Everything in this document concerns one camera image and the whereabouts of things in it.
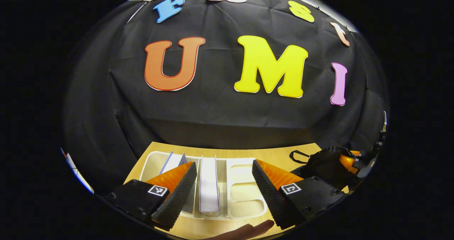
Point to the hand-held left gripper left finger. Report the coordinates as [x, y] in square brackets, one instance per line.
[177, 197]

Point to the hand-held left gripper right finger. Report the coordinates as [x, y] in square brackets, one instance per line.
[269, 194]

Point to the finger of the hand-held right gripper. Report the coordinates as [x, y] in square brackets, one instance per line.
[349, 162]

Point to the blue schoolbag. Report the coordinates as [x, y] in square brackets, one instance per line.
[326, 162]

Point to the white plastic bookshelf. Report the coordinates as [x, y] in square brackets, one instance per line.
[244, 190]

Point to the white book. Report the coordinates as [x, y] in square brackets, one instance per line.
[209, 187]

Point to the blue-grey book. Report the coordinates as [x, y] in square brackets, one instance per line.
[173, 162]

